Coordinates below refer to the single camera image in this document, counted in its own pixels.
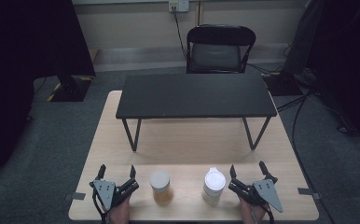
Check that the white wall outlet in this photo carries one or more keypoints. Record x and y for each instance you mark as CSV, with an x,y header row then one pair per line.
x,y
178,5

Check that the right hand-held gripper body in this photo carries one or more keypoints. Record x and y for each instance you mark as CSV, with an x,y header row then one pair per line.
x,y
266,191

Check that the person's right hand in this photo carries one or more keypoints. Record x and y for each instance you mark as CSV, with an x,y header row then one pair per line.
x,y
251,213

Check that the amber jar with white lid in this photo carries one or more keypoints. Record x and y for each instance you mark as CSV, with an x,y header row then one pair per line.
x,y
161,188

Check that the black folding chair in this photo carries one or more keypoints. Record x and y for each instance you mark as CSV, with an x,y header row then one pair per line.
x,y
217,49

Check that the white bottle with white cap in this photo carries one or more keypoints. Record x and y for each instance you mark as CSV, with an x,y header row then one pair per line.
x,y
214,186

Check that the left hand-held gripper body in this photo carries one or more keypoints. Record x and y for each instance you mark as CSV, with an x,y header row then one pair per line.
x,y
105,191

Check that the person's left hand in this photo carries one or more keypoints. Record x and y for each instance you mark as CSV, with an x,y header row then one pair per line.
x,y
119,213

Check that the black stand base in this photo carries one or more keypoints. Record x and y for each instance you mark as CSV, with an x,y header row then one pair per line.
x,y
282,84
72,90

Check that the grey tape strip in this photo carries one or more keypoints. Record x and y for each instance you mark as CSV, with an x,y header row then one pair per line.
x,y
308,191
75,196

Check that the black low shelf table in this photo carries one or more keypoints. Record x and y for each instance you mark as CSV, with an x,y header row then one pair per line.
x,y
193,95

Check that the grey hanging cloth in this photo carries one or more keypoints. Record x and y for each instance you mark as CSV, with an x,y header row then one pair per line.
x,y
304,37

